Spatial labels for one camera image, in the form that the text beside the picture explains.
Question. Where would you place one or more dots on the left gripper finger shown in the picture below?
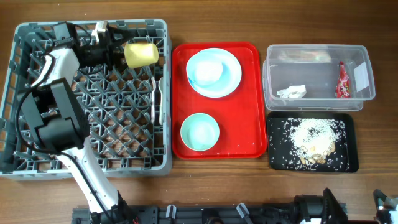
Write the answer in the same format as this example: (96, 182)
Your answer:
(120, 36)
(117, 61)

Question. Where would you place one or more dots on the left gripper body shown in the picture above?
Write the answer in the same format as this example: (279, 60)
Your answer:
(99, 53)

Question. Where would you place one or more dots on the yellow plastic cup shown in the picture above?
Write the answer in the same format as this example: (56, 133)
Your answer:
(140, 54)

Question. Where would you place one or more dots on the white plastic fork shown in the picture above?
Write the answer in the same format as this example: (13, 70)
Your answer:
(153, 99)

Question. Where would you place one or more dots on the white plastic spoon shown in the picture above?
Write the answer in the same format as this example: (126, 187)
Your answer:
(161, 89)

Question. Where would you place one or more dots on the light blue bowl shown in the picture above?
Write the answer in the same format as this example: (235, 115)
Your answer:
(204, 72)

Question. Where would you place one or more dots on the rice food scraps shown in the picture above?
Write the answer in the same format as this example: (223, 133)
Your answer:
(311, 144)

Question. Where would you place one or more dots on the red snack wrapper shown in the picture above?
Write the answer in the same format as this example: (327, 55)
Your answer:
(343, 86)

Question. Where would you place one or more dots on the white tissue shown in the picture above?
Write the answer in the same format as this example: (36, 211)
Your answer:
(293, 92)

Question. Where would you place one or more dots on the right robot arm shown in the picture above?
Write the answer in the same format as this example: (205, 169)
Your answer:
(326, 209)

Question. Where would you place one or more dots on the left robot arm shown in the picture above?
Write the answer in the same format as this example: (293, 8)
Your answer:
(57, 122)

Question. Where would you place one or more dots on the grey plastic dishwasher rack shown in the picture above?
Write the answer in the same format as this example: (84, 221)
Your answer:
(116, 102)

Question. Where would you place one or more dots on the black waste tray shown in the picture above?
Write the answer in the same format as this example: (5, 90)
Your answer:
(351, 145)

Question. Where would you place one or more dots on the light blue plate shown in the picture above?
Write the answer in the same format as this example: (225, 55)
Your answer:
(230, 78)

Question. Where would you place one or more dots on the green saucer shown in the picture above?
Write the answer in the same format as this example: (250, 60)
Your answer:
(199, 132)

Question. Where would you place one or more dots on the red plastic tray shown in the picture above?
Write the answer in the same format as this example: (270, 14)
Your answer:
(240, 115)

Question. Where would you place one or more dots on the clear plastic bin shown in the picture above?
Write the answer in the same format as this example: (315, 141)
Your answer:
(317, 67)

